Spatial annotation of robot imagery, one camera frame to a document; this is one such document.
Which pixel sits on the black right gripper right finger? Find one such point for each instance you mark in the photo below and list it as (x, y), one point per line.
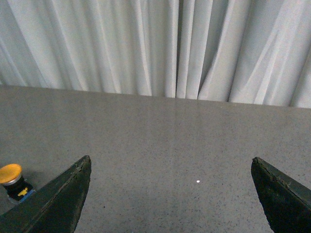
(286, 202)

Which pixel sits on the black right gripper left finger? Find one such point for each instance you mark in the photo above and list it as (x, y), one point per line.
(56, 207)

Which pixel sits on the yellow push button switch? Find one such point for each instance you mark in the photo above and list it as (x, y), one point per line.
(17, 188)

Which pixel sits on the white pleated curtain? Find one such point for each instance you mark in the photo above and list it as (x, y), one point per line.
(245, 51)

